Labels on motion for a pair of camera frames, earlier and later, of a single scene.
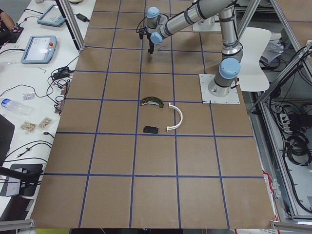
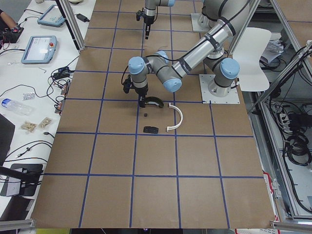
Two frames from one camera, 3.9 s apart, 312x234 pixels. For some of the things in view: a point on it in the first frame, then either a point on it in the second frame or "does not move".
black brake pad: [150, 129] does not move
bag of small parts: [28, 126] does not move
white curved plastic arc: [170, 128] does not move
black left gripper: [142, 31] → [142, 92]
